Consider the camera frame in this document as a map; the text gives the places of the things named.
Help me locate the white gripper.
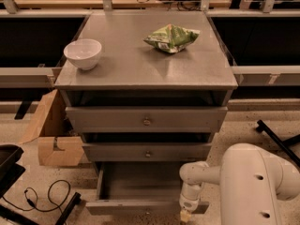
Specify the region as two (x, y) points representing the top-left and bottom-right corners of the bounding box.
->
(179, 193), (200, 224)

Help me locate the grey bottom drawer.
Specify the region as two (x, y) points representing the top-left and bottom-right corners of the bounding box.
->
(84, 161), (210, 217)

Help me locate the grey drawer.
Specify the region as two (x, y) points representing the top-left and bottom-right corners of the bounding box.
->
(84, 161), (210, 217)
(66, 107), (227, 133)
(82, 142), (211, 161)

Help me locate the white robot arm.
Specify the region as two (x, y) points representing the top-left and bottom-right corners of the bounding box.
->
(179, 143), (300, 225)

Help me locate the grey middle drawer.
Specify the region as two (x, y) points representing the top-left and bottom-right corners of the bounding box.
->
(82, 142), (211, 161)

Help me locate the grey top drawer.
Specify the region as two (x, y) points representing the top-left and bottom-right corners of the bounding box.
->
(66, 107), (227, 133)

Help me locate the grey drawer cabinet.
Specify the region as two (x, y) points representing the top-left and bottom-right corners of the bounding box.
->
(53, 10), (239, 184)

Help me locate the black stand leg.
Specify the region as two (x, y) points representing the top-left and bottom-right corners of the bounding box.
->
(256, 120), (300, 168)

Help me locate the cardboard box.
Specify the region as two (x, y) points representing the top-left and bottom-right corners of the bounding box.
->
(20, 89), (83, 167)

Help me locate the green chip bag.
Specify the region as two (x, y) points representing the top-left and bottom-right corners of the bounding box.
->
(143, 24), (201, 53)

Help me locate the black chair base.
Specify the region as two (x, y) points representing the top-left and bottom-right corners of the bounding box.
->
(0, 144), (81, 225)

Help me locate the white bowl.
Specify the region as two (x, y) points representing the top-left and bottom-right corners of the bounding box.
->
(64, 38), (102, 70)

